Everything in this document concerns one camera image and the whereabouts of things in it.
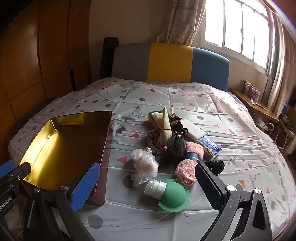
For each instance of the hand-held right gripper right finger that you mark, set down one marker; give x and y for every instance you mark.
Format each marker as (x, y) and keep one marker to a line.
(208, 185)

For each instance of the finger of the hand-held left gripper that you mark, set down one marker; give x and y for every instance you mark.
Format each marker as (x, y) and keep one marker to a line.
(7, 166)
(22, 171)

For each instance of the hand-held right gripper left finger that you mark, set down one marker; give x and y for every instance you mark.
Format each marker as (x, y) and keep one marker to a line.
(85, 187)

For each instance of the green silicone bowl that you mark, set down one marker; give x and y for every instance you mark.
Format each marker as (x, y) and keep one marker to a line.
(175, 197)

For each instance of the gold tin box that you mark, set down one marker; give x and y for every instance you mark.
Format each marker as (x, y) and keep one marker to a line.
(64, 143)

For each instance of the white foam sponge block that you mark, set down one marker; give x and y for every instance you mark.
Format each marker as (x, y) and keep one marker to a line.
(192, 129)

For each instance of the clear plastic bag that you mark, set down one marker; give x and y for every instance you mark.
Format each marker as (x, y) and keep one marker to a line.
(144, 165)

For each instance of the cream mesh cloth roll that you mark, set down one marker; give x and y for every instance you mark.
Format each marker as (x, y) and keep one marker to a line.
(165, 125)

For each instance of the green yellow scouring sponge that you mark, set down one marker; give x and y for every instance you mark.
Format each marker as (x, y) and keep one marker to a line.
(153, 114)

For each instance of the black scrunchie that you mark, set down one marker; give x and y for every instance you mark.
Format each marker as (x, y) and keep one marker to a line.
(214, 165)

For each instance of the blue tissue pack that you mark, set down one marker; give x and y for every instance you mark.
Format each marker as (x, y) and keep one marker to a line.
(208, 147)

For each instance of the black fuzzy hair piece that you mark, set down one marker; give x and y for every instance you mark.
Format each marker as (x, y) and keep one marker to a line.
(173, 148)

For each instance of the white plastic jar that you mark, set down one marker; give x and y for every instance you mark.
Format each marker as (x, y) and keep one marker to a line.
(153, 188)

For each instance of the brown scrunchie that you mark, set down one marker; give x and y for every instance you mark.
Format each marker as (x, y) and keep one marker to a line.
(150, 136)

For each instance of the wooden bedside desk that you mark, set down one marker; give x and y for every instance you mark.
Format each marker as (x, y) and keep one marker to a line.
(256, 109)

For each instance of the printed plastic bed cover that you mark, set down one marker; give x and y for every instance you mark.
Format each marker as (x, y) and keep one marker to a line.
(161, 97)

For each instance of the cluttered side rack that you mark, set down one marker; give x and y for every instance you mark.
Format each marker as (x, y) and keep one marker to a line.
(288, 125)

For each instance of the small purple boxes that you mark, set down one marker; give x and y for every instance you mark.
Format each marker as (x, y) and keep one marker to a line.
(253, 91)

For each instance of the wooden wardrobe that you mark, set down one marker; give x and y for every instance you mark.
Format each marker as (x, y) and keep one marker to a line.
(34, 46)

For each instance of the grey yellow blue headboard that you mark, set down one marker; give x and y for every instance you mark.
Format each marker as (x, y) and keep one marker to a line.
(170, 62)

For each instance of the pale striped curtain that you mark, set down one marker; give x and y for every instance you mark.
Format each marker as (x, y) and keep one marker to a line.
(277, 64)

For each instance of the barred window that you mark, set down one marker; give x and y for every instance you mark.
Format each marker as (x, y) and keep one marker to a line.
(233, 27)

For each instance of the beige patterned curtain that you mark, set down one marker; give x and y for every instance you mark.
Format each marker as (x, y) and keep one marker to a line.
(180, 20)

